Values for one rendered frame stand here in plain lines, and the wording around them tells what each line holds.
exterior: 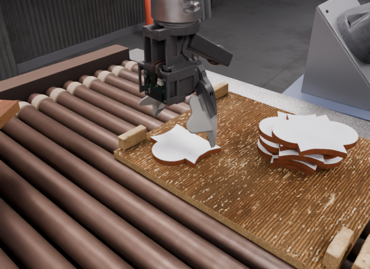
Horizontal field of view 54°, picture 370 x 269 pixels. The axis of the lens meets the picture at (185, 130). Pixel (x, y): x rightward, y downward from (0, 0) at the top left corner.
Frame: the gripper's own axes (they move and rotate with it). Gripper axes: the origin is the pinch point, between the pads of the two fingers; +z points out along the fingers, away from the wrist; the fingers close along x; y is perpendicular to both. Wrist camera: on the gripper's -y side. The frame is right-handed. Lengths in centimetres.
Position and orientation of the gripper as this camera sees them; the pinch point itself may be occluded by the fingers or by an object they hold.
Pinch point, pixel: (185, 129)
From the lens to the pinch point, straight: 65.8
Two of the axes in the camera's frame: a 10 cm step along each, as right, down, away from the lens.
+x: 7.0, 3.8, -6.1
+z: -0.1, 8.6, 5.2
